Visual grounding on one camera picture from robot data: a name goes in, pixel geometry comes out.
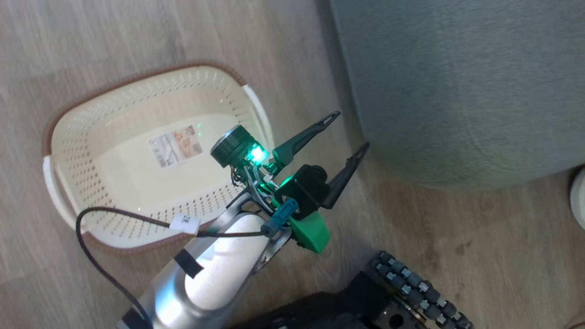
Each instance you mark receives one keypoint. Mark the left gripper with green light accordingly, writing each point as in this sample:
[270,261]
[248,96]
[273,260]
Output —
[235,146]

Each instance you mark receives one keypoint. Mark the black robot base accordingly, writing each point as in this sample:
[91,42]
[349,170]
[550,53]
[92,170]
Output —
[329,310]

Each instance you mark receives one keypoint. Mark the white and grey left arm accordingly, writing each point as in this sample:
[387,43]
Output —
[215,274]

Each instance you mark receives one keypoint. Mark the cream perforated laundry basket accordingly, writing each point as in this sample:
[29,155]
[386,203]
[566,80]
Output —
[137,183]

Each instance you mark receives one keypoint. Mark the printed paper label sticker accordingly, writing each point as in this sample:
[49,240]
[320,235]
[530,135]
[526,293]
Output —
[176,146]

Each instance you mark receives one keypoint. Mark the black roller omni wheel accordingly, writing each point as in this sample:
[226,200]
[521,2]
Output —
[416,288]

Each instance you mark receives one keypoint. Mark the white round object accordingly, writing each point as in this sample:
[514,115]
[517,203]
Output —
[579,196]

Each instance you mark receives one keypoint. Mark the black wrist camera green mount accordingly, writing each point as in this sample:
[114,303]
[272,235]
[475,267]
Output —
[308,187]

